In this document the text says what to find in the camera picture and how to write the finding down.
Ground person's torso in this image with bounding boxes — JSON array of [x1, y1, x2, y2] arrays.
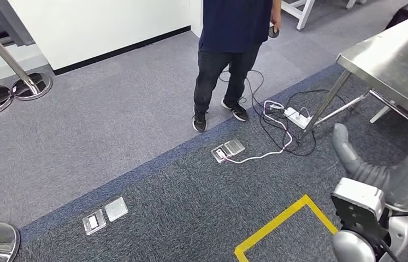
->
[[198, 0, 275, 54]]

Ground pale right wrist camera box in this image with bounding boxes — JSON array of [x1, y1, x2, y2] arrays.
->
[[331, 177, 386, 215]]

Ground stainless steel workbench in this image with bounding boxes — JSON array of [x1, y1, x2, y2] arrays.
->
[[299, 10, 408, 142]]

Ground black floor cable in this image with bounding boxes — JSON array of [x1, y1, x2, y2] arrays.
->
[[219, 68, 347, 157]]

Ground open floor socket box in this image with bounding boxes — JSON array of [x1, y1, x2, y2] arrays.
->
[[82, 196, 129, 236]]

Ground white floor cable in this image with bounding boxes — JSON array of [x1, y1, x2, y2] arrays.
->
[[222, 100, 295, 164]]

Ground yellow floor tape square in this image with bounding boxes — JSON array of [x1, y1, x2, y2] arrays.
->
[[234, 194, 338, 262]]

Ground person's hand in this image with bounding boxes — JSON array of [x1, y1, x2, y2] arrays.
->
[[269, 14, 283, 34]]

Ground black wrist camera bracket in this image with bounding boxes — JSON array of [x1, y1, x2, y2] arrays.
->
[[330, 195, 393, 250]]

